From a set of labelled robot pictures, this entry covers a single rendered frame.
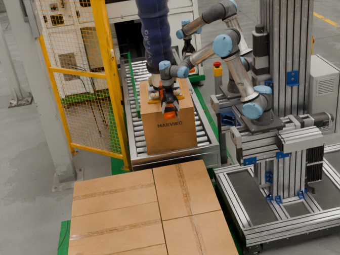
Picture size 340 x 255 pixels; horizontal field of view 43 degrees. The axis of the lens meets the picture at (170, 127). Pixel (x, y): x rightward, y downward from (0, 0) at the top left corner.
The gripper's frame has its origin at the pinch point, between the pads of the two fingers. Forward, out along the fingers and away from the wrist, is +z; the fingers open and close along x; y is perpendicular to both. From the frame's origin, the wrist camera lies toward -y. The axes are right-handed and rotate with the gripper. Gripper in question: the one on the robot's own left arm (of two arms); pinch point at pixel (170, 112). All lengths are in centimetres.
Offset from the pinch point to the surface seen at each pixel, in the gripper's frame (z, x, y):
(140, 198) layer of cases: 54, 29, -19
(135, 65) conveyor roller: 55, 25, 232
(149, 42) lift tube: -33, 7, 53
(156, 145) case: 42, 14, 28
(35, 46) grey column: -30, 98, 89
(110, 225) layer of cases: 54, 51, -41
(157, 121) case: 21.2, 9.7, 28.4
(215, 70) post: 10, -45, 80
